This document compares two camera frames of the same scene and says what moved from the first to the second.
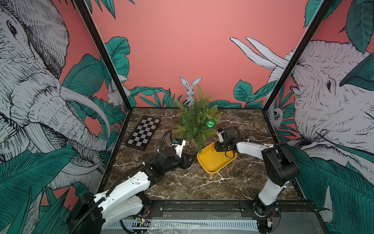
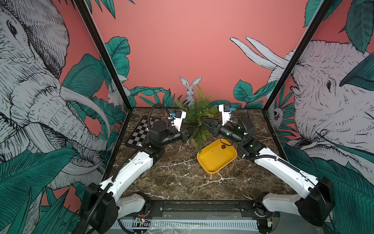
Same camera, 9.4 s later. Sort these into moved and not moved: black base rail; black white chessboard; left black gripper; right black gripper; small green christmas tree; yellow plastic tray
Moved: right black gripper; left black gripper
Not moved: small green christmas tree; black base rail; black white chessboard; yellow plastic tray
